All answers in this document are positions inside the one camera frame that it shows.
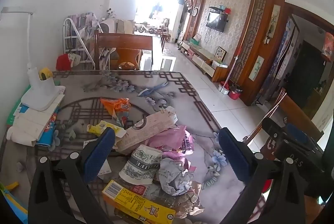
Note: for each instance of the crumpled yellow white wrapper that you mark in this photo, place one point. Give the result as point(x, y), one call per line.
point(101, 128)

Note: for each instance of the red bin with green rim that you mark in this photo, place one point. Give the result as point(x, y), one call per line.
point(266, 186)

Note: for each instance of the blue red snack wrapper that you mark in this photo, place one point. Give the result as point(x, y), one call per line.
point(122, 117)

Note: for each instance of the shelf above television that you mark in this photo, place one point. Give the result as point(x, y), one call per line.
point(221, 9)

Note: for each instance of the crumpled silver foil bag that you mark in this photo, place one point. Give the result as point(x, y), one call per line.
point(174, 177)

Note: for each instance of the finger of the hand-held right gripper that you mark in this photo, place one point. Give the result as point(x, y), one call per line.
point(300, 134)

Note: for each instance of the green book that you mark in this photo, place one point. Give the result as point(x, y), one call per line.
point(15, 109)

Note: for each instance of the grey printed paper cup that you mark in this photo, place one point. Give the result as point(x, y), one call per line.
point(142, 164)

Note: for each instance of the beige sofa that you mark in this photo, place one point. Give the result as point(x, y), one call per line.
point(120, 25)

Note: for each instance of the pink plastic bag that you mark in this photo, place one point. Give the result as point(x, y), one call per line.
point(167, 139)

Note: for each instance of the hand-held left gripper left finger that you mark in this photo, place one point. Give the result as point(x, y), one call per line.
point(100, 153)

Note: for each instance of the small framed geometric picture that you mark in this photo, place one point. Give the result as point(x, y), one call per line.
point(221, 54)

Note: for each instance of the red wall decoration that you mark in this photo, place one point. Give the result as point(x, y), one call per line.
point(328, 46)

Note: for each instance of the round wall clock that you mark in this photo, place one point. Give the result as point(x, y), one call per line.
point(195, 11)

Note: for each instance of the wooden chair with solid back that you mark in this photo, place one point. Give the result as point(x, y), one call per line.
point(122, 44)

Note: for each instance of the small red bucket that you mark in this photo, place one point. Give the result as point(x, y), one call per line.
point(234, 95)

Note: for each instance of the small grey paper scrap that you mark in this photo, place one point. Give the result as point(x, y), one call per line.
point(20, 166)

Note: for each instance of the long television cabinet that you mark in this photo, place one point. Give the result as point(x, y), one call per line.
point(201, 57)

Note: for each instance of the light blue board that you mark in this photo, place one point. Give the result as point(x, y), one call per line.
point(11, 207)

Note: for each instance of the orange snack wrapper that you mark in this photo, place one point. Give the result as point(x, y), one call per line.
point(114, 105)

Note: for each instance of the metal basin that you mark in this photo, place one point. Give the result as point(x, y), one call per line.
point(223, 88)

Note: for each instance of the yellow plastic piece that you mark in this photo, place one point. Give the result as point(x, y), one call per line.
point(10, 186)

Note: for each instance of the blue cartoon picture book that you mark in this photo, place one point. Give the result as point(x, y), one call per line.
point(48, 132)

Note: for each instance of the white desk lamp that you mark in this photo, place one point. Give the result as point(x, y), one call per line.
point(41, 93)

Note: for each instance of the yellow tape roll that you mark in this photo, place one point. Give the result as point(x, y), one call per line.
point(46, 74)

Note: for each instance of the hanging dark clothes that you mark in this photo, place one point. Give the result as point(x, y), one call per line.
point(157, 10)

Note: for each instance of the yellow carton box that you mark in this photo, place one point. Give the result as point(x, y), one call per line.
point(130, 200)

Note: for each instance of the crumpled brown paper wrapper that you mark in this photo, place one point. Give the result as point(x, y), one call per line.
point(193, 203)

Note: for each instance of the white paper slip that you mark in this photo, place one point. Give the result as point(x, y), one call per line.
point(90, 143)
point(105, 170)

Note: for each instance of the tall wall painting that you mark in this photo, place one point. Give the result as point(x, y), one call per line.
point(273, 23)

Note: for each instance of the red bag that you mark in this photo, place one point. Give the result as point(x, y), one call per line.
point(63, 62)

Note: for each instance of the white magazine rack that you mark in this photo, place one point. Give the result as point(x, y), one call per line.
point(75, 39)

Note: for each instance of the wall television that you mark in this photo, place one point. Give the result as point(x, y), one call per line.
point(216, 21)

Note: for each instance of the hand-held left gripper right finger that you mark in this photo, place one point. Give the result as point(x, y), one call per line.
point(233, 155)

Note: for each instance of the long pink beige snack bag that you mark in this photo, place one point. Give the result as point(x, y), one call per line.
point(151, 127)

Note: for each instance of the bamboo wall painting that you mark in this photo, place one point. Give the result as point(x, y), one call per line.
point(255, 67)

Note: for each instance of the blue door curtain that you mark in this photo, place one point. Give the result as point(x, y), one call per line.
point(279, 62)

